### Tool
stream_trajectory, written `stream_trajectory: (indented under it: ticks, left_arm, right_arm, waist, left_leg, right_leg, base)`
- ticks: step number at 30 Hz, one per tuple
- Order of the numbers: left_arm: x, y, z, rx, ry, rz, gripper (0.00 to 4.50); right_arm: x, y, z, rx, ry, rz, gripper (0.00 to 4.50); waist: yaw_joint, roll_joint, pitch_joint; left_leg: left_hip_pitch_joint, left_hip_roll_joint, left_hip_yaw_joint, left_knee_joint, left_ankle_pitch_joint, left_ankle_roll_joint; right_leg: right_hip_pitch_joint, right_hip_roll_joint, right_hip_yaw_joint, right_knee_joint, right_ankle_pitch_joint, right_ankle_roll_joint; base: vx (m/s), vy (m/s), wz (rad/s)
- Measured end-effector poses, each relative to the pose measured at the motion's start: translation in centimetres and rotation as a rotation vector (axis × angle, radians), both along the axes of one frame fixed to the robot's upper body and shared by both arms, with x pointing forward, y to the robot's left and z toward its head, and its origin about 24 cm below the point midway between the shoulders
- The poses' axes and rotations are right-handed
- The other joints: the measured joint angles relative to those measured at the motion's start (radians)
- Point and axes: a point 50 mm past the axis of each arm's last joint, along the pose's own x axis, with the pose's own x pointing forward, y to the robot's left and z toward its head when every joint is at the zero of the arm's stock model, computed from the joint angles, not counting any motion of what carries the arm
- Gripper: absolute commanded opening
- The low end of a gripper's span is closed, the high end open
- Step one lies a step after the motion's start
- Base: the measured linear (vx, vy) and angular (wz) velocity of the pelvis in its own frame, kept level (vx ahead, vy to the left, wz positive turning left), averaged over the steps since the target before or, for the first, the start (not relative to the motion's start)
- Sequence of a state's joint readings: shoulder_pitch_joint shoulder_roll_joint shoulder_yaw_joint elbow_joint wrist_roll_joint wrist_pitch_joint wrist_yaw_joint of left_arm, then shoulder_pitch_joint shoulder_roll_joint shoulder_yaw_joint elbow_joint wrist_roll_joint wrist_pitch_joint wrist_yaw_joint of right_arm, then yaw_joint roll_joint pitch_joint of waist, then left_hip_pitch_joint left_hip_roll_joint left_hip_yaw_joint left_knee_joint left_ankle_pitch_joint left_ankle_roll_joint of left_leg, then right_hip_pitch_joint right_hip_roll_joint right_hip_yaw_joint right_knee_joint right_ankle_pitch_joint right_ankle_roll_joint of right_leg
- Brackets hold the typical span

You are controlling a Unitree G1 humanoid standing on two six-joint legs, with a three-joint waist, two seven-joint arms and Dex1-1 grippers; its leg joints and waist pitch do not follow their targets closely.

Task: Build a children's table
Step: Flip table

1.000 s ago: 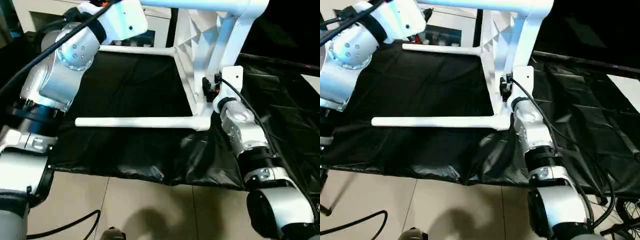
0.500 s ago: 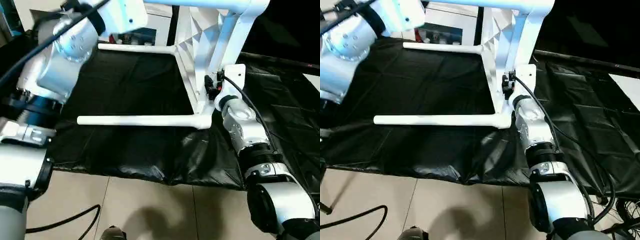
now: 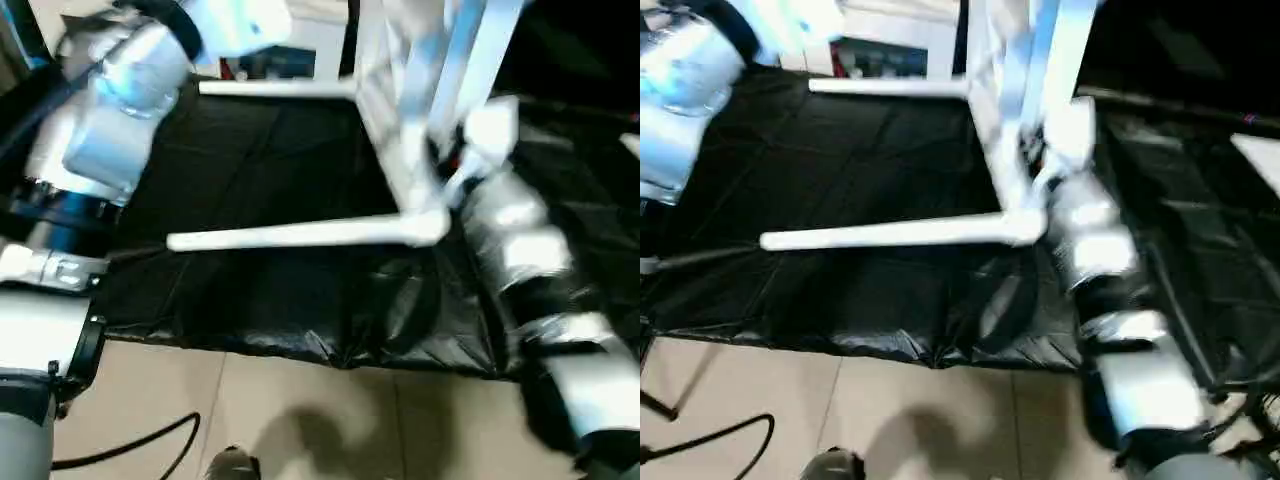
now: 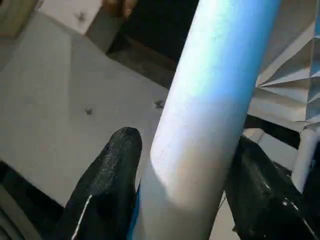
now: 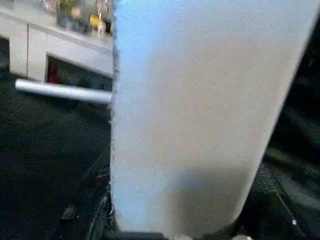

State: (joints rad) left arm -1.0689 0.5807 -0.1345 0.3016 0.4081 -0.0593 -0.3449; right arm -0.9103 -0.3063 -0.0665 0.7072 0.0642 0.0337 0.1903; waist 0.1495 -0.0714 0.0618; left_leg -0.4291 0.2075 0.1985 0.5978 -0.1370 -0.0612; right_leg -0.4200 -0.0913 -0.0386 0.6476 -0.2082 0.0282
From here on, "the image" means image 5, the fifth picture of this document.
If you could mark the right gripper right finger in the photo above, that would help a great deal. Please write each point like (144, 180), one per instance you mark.
(270, 207)

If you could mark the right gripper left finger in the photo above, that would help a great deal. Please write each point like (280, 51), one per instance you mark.
(100, 200)

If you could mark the black mat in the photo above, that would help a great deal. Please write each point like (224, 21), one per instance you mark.
(50, 150)

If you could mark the white plastic table leg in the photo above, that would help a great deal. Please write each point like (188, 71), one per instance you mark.
(200, 100)
(62, 91)

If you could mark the grey black toy figure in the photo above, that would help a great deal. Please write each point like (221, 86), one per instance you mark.
(72, 23)

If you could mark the white cabinet with glass doors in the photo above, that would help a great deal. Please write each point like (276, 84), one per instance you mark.
(37, 42)

